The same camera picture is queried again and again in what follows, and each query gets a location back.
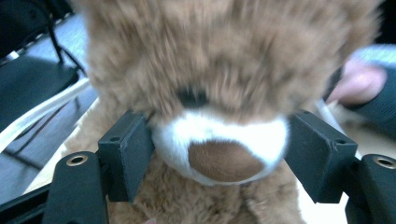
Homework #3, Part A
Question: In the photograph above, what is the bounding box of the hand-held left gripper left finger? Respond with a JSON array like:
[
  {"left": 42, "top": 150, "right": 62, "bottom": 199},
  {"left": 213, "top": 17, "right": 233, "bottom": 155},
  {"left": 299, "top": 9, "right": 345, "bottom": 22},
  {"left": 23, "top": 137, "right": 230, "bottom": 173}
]
[{"left": 97, "top": 110, "right": 155, "bottom": 203}]

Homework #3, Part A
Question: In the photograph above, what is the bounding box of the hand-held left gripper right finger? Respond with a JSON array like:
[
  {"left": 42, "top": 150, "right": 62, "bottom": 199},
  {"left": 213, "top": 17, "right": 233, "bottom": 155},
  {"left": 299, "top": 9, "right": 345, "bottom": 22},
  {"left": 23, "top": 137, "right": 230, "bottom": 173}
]
[{"left": 284, "top": 110, "right": 360, "bottom": 204}]

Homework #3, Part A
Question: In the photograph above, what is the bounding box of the brown teddy bear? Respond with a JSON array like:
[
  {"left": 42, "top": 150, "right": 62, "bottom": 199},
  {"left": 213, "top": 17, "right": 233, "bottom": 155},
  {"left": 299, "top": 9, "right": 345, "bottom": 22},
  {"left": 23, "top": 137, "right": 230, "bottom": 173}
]
[{"left": 59, "top": 0, "right": 384, "bottom": 224}]

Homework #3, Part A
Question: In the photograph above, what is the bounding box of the black folding chair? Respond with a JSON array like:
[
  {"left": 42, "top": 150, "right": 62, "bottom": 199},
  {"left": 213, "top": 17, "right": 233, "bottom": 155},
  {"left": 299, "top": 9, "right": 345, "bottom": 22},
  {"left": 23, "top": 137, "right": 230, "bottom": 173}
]
[{"left": 0, "top": 0, "right": 89, "bottom": 132}]

